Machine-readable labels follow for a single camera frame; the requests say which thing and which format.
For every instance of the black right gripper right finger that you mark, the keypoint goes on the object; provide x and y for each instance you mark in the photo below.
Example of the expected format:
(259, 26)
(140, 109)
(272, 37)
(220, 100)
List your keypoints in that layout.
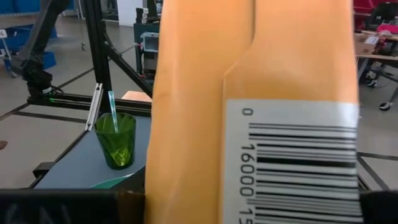
(381, 207)

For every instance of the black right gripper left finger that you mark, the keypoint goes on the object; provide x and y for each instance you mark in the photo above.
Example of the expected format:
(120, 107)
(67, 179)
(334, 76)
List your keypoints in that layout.
(62, 207)

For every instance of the green translucent plastic cup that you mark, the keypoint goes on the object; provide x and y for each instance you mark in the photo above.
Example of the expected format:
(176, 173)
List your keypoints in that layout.
(116, 146)

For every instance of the purple raisin bran cereal box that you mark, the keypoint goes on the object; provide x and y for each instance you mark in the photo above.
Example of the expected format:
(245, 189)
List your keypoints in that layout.
(255, 93)

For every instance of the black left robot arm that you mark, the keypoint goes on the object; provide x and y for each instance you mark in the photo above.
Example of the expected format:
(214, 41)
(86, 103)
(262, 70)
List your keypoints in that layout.
(37, 71)

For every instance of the teal round plate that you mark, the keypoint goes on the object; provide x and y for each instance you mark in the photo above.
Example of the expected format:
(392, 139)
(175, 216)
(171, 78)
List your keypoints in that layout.
(109, 183)

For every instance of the silver aluminium extrusion bar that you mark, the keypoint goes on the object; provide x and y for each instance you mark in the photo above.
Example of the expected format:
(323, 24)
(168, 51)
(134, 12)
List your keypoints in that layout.
(94, 105)

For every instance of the cardboard box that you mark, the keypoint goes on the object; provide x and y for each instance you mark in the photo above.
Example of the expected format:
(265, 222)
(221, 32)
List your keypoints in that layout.
(365, 43)

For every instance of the blue storage bin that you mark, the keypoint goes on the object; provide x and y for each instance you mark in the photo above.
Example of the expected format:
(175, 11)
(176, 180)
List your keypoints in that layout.
(21, 37)

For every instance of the black aluminium table frame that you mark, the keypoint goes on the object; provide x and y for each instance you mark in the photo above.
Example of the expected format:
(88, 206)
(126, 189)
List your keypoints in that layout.
(99, 46)

